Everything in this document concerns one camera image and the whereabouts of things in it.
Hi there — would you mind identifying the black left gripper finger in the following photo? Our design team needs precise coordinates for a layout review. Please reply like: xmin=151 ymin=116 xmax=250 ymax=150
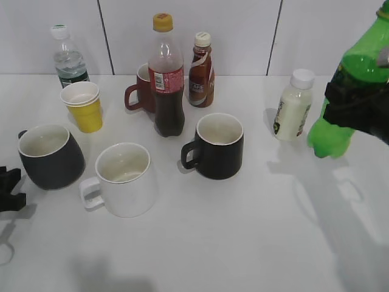
xmin=0 ymin=192 xmax=26 ymax=212
xmin=0 ymin=166 xmax=21 ymax=194

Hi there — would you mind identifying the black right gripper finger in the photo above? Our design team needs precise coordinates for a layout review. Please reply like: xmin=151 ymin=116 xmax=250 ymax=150
xmin=323 ymin=82 xmax=388 ymax=144
xmin=376 ymin=47 xmax=388 ymax=82

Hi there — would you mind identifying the green sprite bottle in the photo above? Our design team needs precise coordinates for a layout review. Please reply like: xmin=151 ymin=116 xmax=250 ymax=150
xmin=308 ymin=1 xmax=388 ymax=158

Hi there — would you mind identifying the dark gray mug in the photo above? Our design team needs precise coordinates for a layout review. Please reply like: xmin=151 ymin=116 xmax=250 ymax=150
xmin=18 ymin=125 xmax=85 ymax=190

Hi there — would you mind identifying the yellow paper cup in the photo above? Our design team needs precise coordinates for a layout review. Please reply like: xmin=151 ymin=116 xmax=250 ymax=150
xmin=60 ymin=82 xmax=103 ymax=133

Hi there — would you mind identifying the white milk bottle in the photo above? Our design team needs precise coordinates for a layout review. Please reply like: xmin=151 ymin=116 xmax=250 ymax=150
xmin=273 ymin=69 xmax=315 ymax=141

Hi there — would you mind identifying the white mug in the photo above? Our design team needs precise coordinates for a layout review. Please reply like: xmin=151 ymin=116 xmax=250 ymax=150
xmin=79 ymin=142 xmax=159 ymax=218

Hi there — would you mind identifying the clear water bottle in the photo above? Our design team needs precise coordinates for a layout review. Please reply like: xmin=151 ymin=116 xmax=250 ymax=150
xmin=50 ymin=24 xmax=89 ymax=88

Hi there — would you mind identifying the black mug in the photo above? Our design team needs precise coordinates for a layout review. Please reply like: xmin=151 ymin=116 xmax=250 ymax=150
xmin=181 ymin=113 xmax=244 ymax=179

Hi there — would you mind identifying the red mug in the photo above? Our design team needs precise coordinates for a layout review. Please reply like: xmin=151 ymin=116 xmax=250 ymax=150
xmin=124 ymin=63 xmax=156 ymax=114

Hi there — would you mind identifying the brown coffee drink bottle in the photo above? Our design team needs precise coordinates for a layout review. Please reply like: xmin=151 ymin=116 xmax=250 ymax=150
xmin=188 ymin=32 xmax=215 ymax=108

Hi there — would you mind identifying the cola bottle yellow cap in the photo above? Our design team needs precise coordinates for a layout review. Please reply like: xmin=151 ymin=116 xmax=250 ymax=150
xmin=148 ymin=13 xmax=185 ymax=137

